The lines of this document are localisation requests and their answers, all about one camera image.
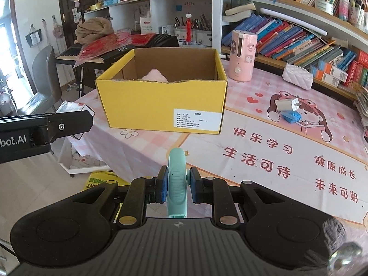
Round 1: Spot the white rolled paper tube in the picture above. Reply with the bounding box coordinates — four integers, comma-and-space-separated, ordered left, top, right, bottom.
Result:
260, 7, 328, 36

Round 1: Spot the white storage bin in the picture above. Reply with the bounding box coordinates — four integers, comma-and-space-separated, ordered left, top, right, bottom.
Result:
59, 141, 111, 176

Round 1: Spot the black keyboard stand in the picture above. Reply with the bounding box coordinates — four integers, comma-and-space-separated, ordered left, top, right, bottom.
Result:
75, 65, 87, 95

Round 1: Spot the grey chair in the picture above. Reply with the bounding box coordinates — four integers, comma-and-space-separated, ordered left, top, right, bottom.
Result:
17, 45, 63, 115

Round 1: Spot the small white quilted purse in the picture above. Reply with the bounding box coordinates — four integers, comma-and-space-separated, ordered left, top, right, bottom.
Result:
282, 63, 314, 89

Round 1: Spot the red decorations plastic bag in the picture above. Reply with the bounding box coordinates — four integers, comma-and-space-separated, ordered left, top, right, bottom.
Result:
73, 33, 133, 69

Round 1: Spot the pink checked printed tablecloth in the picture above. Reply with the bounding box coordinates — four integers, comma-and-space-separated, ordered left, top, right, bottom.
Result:
65, 44, 368, 253

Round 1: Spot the teal round plastic object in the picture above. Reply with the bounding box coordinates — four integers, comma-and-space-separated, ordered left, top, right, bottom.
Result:
165, 148, 189, 219

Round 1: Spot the yellow printed package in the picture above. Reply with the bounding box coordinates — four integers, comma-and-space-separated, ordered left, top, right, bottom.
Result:
83, 171, 130, 192

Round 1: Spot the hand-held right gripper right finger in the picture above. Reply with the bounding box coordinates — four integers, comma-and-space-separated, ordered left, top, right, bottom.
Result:
188, 167, 299, 227

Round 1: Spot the black electric keyboard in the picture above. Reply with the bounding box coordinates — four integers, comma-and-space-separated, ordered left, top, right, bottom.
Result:
55, 34, 179, 65

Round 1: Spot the white shelf unit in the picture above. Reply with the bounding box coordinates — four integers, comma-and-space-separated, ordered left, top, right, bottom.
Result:
83, 0, 213, 48

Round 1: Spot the white charger plug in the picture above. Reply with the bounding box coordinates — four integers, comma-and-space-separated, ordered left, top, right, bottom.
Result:
276, 97, 300, 113

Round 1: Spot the small blue crumpled item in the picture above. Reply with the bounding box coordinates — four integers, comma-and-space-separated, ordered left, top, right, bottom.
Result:
281, 112, 302, 125

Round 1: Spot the white and wood bookshelf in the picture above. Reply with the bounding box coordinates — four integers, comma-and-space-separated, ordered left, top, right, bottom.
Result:
211, 0, 368, 102

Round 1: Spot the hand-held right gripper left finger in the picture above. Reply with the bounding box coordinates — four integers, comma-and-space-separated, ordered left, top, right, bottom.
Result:
69, 165, 169, 226

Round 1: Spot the pink plush toy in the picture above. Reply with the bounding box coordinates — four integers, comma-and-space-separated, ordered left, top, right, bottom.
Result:
141, 68, 170, 83

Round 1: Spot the brown bundled cloth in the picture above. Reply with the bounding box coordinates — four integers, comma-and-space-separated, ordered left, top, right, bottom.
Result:
75, 17, 115, 45

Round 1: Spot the pink cylindrical humidifier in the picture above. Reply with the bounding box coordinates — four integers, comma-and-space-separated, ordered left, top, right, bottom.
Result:
228, 29, 258, 82

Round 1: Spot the white box with red label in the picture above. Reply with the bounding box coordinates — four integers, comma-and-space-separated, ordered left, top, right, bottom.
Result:
140, 17, 153, 33

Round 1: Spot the pastel patterned cylinder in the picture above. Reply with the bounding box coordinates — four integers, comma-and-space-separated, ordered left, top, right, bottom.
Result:
339, 0, 350, 20

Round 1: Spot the white round tub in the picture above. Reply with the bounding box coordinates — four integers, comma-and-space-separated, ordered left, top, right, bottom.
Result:
315, 0, 334, 15

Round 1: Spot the pink hanging pouch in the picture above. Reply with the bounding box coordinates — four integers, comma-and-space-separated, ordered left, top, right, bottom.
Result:
52, 16, 64, 38

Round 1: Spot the thick white-paged book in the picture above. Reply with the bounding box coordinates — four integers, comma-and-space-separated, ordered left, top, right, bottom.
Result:
225, 1, 256, 16
223, 10, 255, 23

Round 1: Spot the white flat packet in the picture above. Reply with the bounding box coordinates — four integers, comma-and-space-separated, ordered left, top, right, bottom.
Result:
55, 101, 94, 115

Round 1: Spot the yellow cardboard box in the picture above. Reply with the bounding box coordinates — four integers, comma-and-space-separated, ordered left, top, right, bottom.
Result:
95, 47, 228, 135

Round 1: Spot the dark wooden door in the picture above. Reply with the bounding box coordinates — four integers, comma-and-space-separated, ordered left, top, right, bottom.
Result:
57, 0, 111, 61

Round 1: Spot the red flat package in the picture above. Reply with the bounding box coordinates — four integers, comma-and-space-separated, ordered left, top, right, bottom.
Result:
131, 33, 157, 46

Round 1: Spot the white pen holder with pens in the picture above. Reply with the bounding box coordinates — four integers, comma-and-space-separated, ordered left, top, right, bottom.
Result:
174, 13, 213, 46

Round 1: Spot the stack of papers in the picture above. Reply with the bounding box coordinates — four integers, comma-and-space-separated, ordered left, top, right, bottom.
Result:
355, 86, 368, 141

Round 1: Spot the black and white tote bag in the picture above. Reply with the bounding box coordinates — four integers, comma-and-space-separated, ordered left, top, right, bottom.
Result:
25, 24, 43, 46

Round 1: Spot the orange and white carton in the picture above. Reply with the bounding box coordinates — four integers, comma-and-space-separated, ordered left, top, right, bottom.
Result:
316, 60, 348, 81
309, 66, 340, 88

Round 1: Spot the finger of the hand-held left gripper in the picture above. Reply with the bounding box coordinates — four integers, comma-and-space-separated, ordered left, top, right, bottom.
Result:
47, 110, 94, 144

